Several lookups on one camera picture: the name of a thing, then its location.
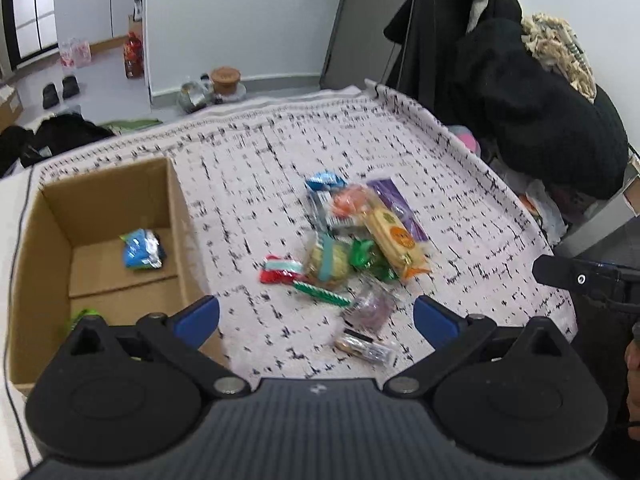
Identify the silver metal pot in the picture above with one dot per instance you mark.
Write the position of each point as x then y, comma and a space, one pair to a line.
192, 96

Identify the grey door panel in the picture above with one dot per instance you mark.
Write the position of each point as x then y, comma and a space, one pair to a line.
360, 20

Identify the green snack packet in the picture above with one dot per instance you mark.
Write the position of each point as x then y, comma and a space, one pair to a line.
82, 317
365, 255

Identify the black clothes pile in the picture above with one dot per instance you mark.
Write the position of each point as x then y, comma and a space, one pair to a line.
50, 137

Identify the beige knitted cloth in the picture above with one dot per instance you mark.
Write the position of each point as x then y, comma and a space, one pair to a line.
555, 45

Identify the closed cardboard box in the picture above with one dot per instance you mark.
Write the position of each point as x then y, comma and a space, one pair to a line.
9, 106

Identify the pink soft item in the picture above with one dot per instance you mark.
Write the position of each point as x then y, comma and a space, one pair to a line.
467, 137

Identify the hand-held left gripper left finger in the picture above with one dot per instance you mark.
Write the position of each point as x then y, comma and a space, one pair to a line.
197, 321

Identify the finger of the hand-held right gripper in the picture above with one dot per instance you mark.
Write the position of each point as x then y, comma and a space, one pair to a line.
565, 272

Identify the green cloth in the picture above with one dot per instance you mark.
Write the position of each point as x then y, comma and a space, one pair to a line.
132, 125

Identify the black hanging coat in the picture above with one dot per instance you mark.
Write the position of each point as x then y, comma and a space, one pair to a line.
440, 25

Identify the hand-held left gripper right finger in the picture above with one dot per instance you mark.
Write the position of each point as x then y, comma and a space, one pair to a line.
434, 324

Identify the white plastic bag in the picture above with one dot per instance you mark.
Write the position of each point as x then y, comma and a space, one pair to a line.
545, 210

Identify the round cookie packet teal band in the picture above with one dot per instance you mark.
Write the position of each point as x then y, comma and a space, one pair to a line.
325, 260

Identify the white black-patterned blanket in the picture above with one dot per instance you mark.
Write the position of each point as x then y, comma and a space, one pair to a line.
250, 160

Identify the black slipper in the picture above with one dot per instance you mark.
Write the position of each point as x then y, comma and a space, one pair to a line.
50, 96
70, 86

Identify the black padded jacket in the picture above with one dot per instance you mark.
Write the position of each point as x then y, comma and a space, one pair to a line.
540, 110

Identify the person's right hand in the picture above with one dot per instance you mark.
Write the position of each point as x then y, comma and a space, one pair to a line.
633, 365

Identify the clear packet with purple snack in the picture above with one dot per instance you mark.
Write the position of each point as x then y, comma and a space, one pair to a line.
370, 307

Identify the black framed glass door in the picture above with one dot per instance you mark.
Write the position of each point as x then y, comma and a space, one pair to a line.
25, 10

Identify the red snack packet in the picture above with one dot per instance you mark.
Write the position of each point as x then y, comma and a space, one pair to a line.
280, 270

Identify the white cabinet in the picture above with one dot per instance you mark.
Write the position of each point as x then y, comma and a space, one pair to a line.
95, 5

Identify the cracker packet with orange label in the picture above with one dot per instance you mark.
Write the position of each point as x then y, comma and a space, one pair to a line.
395, 240

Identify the grey metal frame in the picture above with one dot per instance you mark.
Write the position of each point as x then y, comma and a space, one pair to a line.
600, 220

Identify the brown snack bar packet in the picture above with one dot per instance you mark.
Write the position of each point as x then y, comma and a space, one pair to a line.
362, 346

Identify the cardboard box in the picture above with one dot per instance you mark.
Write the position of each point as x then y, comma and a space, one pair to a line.
100, 210
9, 106

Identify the orange pink snack packet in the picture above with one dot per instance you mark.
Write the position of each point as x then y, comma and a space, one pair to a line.
350, 200

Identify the green striped candy stick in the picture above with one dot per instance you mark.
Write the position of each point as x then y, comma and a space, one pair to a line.
322, 292

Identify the brown clay pot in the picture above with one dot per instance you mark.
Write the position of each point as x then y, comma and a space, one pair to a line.
225, 79

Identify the red bottle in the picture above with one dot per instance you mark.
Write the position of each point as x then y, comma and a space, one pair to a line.
132, 55

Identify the blue snack packet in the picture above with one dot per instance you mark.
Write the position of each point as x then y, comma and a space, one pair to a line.
325, 181
142, 250

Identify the pink plastic bag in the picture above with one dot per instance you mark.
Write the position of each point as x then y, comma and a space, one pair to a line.
75, 54

